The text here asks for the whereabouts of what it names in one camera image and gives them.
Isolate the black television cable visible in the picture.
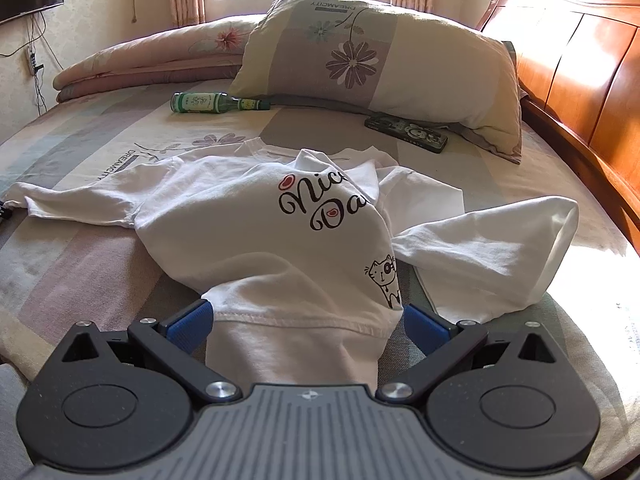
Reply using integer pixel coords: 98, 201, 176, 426
0, 12, 51, 113

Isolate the green glass bottle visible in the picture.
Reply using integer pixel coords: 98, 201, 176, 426
171, 91, 272, 115

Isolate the person's grey clothing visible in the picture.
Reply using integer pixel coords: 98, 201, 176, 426
0, 362, 36, 480

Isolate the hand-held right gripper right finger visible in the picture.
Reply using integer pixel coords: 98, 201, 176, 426
376, 303, 557, 404

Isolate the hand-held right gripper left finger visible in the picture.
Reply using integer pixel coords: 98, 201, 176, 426
60, 299, 241, 405

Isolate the wooden headboard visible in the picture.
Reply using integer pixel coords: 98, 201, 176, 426
475, 0, 640, 256

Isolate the white printed t-shirt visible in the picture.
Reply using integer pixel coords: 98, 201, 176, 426
5, 137, 581, 390

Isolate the phone with cartoon case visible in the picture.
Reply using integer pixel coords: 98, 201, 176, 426
364, 111, 449, 154

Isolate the floral pillow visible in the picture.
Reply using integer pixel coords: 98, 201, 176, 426
227, 0, 524, 166

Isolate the folded pink floral quilt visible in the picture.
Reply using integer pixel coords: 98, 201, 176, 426
52, 14, 271, 105

